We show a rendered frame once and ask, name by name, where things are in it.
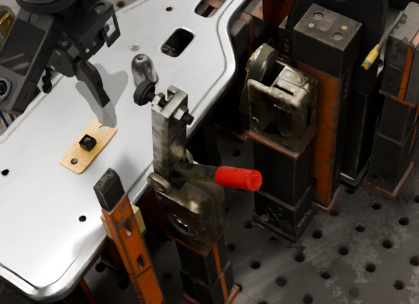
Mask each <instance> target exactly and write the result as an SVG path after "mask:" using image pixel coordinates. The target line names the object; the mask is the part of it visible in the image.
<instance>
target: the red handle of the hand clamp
mask: <svg viewBox="0 0 419 304"><path fill-rule="evenodd" d="M172 177H176V178H181V179H189V180H197V181H201V182H209V183H214V184H218V185H220V186H223V187H231V188H236V189H243V190H250V191H256V190H258V189H259V188H260V186H261V184H262V175H261V173H260V172H259V171H257V170H251V169H241V168H236V167H227V166H222V167H215V166H210V165H200V164H191V163H186V162H178V163H177V165H176V166H175V167H174V169H173V170H172Z"/></svg>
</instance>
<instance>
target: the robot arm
mask: <svg viewBox="0 0 419 304"><path fill-rule="evenodd" d="M16 2H17V4H18V5H19V7H20V10H19V12H18V14H17V16H16V18H15V20H14V23H13V25H12V27H11V29H10V31H9V34H8V35H7V38H6V40H5V41H4V44H3V46H2V48H1V50H0V110H1V111H3V112H6V113H9V114H13V115H22V114H23V113H24V112H25V110H26V108H27V105H28V103H29V101H30V99H31V97H32V95H33V93H34V91H35V89H36V87H37V86H38V88H39V89H40V91H41V92H43V93H46V94H49V93H50V92H51V90H52V83H51V80H50V78H51V76H52V74H51V72H50V70H51V69H53V70H55V71H56V72H58V73H60V74H62V75H64V76H66V77H68V78H69V77H74V76H76V78H77V80H78V82H77V83H76V85H75V88H76V89H77V90H78V92H79V94H80V95H81V96H83V97H84V99H85V100H86V101H87V102H88V103H89V106H90V109H91V110H92V112H93V113H94V114H95V115H96V116H97V118H98V121H99V123H100V124H102V125H105V126H107V127H110V128H113V129H114V128H115V127H116V125H117V116H116V113H115V106H116V104H117V102H118V100H119V98H120V97H121V95H122V93H123V91H124V90H125V88H126V86H127V84H128V74H127V72H126V71H125V70H124V69H119V70H116V71H113V72H107V71H106V70H105V68H104V67H103V65H101V63H99V62H93V63H90V62H89V61H88V60H89V59H90V58H91V57H92V56H93V55H95V54H96V53H97V52H98V51H99V50H100V49H101V48H102V46H103V45H104V44H105V42H106V45H107V47H110V46H111V45H112V44H113V43H114V42H115V41H116V40H117V39H118V38H119V37H120V36H121V33H120V29H119V26H118V21H117V17H116V14H115V10H114V6H113V4H112V3H110V2H108V1H106V0H16ZM101 5H104V6H105V8H104V9H103V10H102V11H101V12H99V11H97V10H95V8H96V7H97V6H98V7H101ZM111 17H112V19H113V23H114V26H115V30H114V32H113V33H111V35H110V36H109V37H108V35H107V33H108V31H109V30H110V28H109V24H107V23H106V22H107V21H108V20H109V19H110V18H111Z"/></svg>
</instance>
